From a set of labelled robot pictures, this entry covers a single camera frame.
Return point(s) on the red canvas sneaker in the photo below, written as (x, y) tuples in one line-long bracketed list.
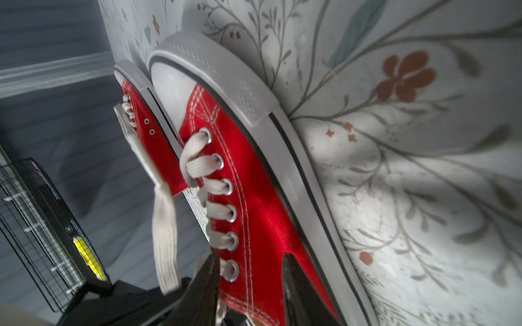
[(268, 220), (152, 140)]

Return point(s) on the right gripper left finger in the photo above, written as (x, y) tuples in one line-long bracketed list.
[(198, 305)]

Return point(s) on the black wire wall basket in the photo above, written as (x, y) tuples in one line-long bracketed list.
[(40, 227)]

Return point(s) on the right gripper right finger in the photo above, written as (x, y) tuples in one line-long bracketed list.
[(304, 295)]

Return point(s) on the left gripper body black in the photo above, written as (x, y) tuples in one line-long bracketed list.
[(125, 305)]

